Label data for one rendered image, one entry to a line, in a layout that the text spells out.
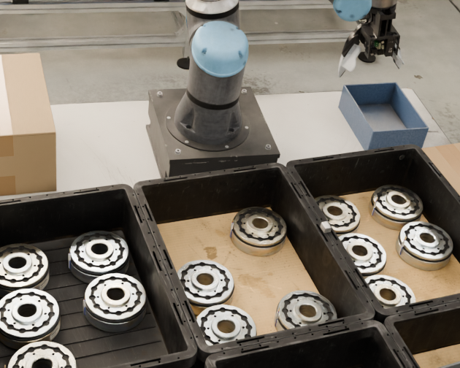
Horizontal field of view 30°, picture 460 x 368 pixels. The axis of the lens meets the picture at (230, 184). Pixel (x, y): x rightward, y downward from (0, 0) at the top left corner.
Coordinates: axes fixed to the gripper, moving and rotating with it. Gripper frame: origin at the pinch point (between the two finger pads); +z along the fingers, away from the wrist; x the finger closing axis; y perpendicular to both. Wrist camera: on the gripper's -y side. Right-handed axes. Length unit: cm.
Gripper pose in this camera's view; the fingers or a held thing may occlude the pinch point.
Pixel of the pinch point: (368, 71)
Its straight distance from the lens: 205.5
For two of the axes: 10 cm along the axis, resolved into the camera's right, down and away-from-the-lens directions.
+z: 0.1, 7.4, 6.7
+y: 2.2, 6.5, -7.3
